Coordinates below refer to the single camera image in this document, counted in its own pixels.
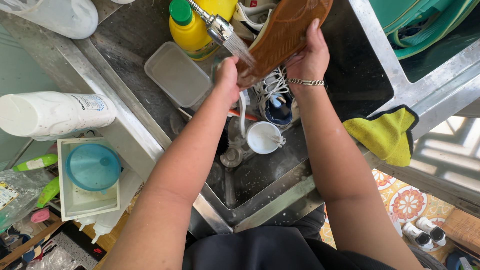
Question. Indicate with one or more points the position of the metal drain strainer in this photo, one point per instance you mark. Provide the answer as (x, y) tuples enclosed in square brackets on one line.
[(231, 157)]

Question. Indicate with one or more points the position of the large white plastic jug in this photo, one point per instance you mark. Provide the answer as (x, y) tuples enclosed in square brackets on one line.
[(56, 17)]

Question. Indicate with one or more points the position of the teal bag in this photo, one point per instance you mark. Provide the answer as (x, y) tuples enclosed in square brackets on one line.
[(416, 18)]

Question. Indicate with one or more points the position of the white round cup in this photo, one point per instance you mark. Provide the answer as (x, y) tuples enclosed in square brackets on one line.
[(261, 138)]

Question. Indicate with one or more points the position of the white plastic strip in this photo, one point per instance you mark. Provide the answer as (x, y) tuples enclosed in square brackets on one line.
[(242, 116)]

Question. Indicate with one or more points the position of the clear plastic bag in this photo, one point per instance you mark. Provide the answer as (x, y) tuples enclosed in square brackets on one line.
[(20, 191)]

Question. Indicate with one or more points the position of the black bristle brush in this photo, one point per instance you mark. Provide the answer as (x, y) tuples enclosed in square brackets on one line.
[(224, 140)]

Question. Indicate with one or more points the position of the navy sneaker with white laces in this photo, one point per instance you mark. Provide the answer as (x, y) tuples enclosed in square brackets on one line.
[(279, 108)]

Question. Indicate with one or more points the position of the stainless steel sink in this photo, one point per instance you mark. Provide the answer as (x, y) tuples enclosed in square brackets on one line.
[(127, 123)]

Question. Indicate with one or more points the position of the cardboard box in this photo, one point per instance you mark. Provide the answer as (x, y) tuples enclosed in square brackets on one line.
[(463, 228)]

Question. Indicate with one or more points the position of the white squeeze bottle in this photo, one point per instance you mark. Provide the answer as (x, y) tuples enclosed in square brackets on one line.
[(112, 215), (85, 222)]

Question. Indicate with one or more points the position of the person's left fingers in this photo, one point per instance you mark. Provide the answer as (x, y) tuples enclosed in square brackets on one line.
[(226, 64)]

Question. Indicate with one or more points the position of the small white shoe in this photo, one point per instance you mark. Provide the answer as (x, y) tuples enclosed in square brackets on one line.
[(433, 229), (418, 237)]

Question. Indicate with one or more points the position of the person's black clothing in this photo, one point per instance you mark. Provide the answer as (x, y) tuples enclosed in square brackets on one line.
[(262, 251)]

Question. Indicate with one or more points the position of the green tube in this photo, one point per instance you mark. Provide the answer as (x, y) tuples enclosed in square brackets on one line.
[(35, 163), (48, 192)]

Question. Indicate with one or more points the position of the white bottle with label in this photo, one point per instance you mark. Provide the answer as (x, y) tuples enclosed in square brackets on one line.
[(52, 114)]

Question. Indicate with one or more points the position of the blue plastic funnel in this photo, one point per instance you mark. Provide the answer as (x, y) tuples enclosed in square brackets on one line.
[(93, 167)]

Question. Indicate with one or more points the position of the pink plastic piece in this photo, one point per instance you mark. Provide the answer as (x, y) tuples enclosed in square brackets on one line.
[(40, 216)]

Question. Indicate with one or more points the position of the yellow bottle with green cap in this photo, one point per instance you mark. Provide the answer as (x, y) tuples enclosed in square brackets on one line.
[(187, 37)]

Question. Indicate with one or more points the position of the chrome faucet sprayer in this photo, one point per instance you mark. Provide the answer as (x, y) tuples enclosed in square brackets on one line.
[(219, 28)]

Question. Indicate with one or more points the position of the person's left hand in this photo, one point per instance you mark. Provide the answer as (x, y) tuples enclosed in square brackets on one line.
[(228, 77)]

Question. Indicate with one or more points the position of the person's right hand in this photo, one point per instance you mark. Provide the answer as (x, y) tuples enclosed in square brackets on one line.
[(309, 62)]

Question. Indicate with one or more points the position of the yellow microfiber cloth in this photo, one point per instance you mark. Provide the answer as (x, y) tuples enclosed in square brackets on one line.
[(384, 135)]

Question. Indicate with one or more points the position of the cluttered wooden shelf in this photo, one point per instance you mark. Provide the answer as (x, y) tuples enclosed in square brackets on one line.
[(41, 251)]

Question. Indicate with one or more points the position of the person's right fingers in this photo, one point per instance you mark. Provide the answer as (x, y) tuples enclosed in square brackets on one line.
[(315, 32)]

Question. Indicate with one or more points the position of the sneaker with brown sole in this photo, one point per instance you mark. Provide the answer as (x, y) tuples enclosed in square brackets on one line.
[(285, 33)]

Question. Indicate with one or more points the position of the clear plastic container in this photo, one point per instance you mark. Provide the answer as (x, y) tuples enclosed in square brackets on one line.
[(176, 73)]

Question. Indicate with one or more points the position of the white square plastic tub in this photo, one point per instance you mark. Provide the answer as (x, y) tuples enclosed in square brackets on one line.
[(82, 204)]

